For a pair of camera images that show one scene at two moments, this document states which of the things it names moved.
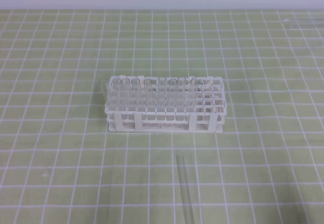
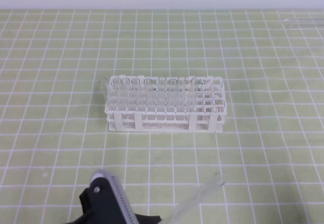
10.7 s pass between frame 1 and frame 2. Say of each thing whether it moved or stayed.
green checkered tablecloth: stayed
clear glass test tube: moved
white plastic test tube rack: stayed
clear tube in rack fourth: stayed
